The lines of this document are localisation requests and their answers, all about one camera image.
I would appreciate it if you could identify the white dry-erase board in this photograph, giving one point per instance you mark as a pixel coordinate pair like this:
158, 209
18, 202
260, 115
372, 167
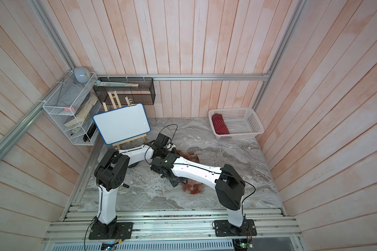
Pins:
122, 123

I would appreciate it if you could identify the books in wire rack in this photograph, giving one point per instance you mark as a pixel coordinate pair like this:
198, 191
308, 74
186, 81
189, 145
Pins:
82, 112

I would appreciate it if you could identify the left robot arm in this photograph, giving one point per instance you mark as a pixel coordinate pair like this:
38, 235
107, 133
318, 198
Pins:
111, 171

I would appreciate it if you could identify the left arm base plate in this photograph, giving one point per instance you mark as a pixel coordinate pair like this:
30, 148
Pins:
113, 230

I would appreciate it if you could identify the white wire shelf rack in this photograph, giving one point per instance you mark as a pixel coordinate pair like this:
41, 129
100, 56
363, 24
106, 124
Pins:
65, 101

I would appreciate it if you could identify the black mesh wall basket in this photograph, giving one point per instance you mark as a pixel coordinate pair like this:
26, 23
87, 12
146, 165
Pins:
144, 94

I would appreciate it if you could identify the red plaid skirt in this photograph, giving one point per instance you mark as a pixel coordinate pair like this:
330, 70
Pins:
191, 186

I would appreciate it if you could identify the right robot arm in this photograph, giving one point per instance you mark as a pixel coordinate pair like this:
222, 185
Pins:
227, 183

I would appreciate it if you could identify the grey round speaker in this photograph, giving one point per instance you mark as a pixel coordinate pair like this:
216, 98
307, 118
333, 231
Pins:
82, 75

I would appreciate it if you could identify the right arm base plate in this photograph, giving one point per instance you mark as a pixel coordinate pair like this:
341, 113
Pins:
224, 229

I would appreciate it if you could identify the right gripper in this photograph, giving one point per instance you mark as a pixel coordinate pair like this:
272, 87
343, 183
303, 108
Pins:
174, 183

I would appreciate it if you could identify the white plastic basket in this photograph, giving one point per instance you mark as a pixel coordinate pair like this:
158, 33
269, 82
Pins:
242, 123

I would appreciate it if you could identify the black calculator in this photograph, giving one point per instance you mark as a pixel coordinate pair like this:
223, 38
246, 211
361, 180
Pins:
133, 165

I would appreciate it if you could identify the aluminium mounting rail frame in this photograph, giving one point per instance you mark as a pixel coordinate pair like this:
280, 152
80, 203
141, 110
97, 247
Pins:
176, 224

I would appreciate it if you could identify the red dotted rolled skirt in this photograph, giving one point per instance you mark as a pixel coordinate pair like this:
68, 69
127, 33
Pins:
219, 125

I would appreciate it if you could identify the green ruler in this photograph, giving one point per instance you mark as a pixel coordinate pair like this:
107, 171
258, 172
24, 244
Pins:
115, 84

